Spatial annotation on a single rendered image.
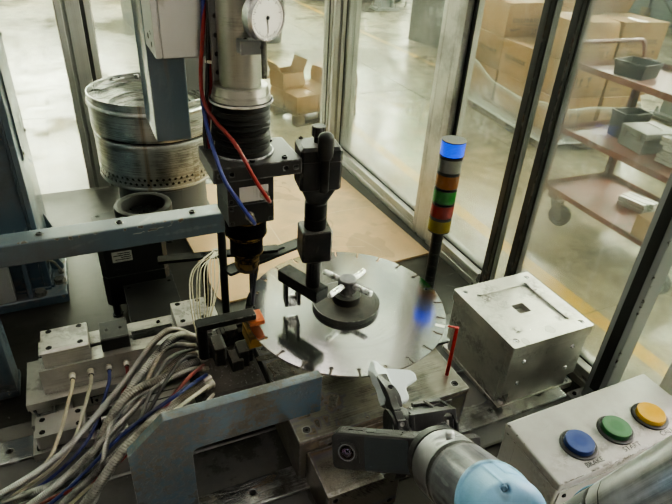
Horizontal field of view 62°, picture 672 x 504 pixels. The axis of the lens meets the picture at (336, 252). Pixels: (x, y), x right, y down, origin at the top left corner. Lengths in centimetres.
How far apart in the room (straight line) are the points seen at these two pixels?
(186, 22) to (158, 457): 51
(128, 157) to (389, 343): 81
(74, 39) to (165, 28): 104
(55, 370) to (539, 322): 83
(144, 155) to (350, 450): 91
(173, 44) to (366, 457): 53
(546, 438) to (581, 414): 8
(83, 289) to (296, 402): 75
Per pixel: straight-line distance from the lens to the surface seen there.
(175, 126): 83
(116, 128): 140
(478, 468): 57
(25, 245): 99
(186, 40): 72
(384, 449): 70
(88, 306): 132
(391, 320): 91
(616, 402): 97
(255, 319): 87
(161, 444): 73
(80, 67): 176
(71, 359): 102
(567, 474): 84
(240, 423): 74
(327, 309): 90
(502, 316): 106
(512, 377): 105
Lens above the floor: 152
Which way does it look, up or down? 32 degrees down
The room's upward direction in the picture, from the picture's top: 4 degrees clockwise
